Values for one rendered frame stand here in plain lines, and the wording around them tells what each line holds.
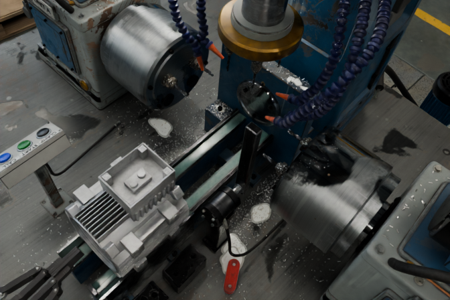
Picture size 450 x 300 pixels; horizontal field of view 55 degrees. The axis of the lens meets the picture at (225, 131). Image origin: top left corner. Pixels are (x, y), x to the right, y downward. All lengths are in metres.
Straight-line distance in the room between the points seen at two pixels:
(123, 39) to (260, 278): 0.72
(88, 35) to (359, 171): 0.77
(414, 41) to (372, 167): 2.33
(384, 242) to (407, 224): 0.07
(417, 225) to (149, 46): 0.73
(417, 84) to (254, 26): 1.52
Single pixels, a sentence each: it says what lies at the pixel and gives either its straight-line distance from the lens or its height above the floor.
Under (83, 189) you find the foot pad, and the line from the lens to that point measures 0.99.
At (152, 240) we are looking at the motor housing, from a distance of 0.96.
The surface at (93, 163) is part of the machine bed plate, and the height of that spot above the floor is 0.80.
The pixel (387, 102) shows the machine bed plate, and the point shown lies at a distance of 1.61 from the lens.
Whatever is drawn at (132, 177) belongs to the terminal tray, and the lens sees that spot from 0.92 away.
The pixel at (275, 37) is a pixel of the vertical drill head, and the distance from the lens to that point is 0.88.
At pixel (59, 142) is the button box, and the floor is 1.06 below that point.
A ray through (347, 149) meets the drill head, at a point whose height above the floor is 1.16.
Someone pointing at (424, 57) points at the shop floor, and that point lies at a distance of 3.16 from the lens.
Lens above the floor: 1.92
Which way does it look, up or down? 54 degrees down
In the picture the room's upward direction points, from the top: 7 degrees clockwise
